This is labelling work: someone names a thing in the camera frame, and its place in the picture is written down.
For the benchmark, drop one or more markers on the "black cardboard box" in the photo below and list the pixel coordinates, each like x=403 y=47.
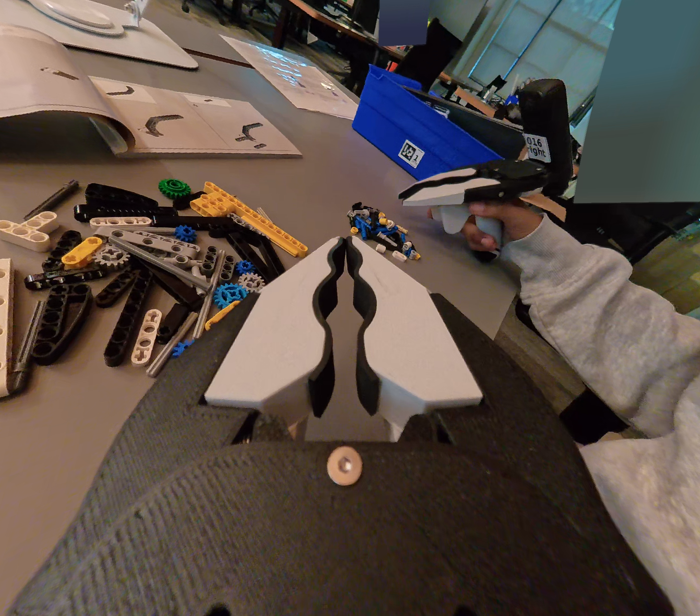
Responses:
x=476 y=121

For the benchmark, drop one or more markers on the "open instruction booklet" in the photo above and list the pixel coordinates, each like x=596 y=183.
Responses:
x=180 y=118

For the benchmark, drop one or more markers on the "person's grey sweatshirt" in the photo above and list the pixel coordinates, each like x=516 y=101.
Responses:
x=656 y=506

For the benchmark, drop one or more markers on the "person's right forearm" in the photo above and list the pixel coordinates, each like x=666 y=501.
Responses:
x=601 y=315

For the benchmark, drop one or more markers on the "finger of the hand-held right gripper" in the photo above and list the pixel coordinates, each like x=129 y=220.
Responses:
x=454 y=176
x=443 y=197

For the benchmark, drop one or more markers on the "printed paper sheet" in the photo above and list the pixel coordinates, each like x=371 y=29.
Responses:
x=290 y=74

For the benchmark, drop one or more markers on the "black computer monitor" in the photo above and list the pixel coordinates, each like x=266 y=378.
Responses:
x=363 y=9

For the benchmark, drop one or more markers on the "blue plastic bin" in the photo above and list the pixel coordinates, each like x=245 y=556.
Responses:
x=383 y=121

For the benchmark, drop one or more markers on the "person's right hand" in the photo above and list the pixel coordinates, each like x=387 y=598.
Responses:
x=514 y=216

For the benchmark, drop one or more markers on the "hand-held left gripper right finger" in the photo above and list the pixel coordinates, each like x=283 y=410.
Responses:
x=421 y=342

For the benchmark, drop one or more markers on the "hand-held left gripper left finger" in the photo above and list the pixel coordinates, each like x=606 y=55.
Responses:
x=273 y=331

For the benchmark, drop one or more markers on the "wooden office desk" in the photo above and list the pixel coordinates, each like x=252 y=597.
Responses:
x=328 y=20

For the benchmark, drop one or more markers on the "pile of large lego pieces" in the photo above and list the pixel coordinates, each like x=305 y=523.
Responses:
x=131 y=299

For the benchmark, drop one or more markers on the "heap of small blue lego bits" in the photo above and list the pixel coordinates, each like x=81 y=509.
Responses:
x=377 y=228

